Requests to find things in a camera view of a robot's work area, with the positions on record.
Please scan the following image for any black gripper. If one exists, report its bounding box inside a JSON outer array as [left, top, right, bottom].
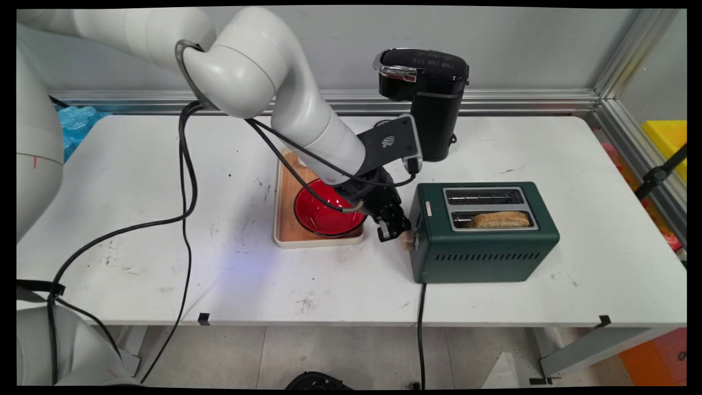
[[333, 166, 412, 242]]

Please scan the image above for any toasted bread slice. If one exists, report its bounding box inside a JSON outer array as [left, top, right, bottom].
[[471, 211, 531, 229]]

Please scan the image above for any red bowl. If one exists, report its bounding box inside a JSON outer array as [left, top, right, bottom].
[[293, 178, 368, 238]]

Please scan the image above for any dark green two-slot toaster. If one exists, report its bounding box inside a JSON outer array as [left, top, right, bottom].
[[409, 181, 561, 284]]

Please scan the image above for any wooden tray with white rim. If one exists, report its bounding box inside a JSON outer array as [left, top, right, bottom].
[[273, 147, 366, 249]]

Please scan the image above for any black coffee machine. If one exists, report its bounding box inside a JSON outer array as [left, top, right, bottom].
[[373, 48, 471, 162]]

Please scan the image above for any black round floor object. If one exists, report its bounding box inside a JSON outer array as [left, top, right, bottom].
[[285, 371, 353, 391]]

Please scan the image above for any grey metal table leg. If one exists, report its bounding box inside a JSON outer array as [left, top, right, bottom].
[[529, 328, 660, 386], [117, 325, 149, 377]]

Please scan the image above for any black tripod stand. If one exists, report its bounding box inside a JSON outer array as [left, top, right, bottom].
[[635, 144, 687, 201]]

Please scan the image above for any yellow box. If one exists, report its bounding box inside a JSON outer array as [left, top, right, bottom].
[[642, 120, 687, 184]]

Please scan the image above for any orange box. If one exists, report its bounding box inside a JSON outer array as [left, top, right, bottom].
[[620, 328, 687, 386]]

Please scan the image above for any blue plastic bag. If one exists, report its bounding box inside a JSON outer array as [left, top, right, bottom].
[[55, 105, 108, 163]]

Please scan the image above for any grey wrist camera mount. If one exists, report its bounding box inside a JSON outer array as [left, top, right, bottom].
[[356, 114, 424, 176]]

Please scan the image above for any black gripper cable, grey plug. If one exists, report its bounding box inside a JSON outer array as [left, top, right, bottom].
[[244, 118, 365, 213]]

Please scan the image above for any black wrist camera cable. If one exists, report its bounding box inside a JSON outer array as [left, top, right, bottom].
[[250, 118, 418, 188]]

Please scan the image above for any black toaster power cable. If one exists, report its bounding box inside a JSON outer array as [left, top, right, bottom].
[[416, 282, 428, 388]]

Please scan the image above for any aluminium frame rail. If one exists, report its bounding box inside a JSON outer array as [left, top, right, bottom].
[[590, 8, 687, 249], [48, 89, 602, 117]]

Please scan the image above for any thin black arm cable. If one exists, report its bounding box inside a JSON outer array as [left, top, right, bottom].
[[140, 110, 194, 383]]

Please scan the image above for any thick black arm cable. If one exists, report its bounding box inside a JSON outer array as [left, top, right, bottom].
[[47, 101, 199, 385]]

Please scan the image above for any grey cable strap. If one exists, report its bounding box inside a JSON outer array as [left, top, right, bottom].
[[174, 39, 216, 111]]

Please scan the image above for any black strap on base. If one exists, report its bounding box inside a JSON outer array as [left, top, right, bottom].
[[16, 279, 66, 303]]

